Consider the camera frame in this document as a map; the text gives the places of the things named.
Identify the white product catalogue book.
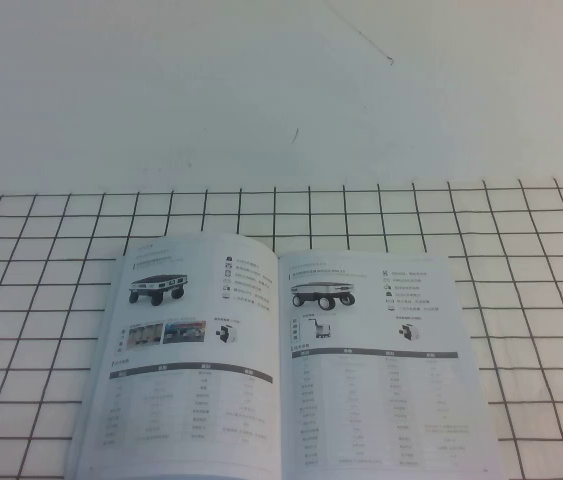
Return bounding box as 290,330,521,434
63,230,511,480

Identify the white black-grid table mat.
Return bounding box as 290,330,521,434
0,176,563,480

